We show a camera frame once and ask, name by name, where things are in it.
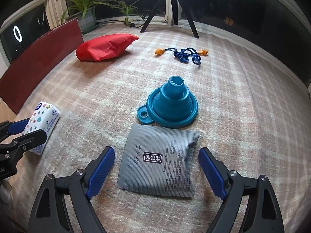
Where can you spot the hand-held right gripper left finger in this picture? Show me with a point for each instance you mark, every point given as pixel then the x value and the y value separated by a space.
pixel 102 170

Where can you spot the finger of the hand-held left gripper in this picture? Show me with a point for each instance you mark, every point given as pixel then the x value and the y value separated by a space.
pixel 18 126
pixel 31 138

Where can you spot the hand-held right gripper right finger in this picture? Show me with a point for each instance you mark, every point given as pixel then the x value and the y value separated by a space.
pixel 211 172

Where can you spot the small star-print tissue pack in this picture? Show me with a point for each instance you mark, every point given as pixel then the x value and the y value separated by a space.
pixel 43 116

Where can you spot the grey striped tea packet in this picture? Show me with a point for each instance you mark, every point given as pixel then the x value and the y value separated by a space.
pixel 155 162

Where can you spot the dark red cardboard box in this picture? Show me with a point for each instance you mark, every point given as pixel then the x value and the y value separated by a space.
pixel 41 60

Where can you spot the blue collapsible funnel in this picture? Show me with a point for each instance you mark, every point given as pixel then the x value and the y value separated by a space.
pixel 170 102

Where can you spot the red fabric pouch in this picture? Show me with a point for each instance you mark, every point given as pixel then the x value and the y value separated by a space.
pixel 104 47

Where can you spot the large potted plant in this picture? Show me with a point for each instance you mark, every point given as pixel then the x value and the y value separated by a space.
pixel 87 20

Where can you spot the small green plant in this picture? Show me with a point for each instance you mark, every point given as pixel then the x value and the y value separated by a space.
pixel 127 12

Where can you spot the black tripod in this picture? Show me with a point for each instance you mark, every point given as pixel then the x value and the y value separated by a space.
pixel 173 7

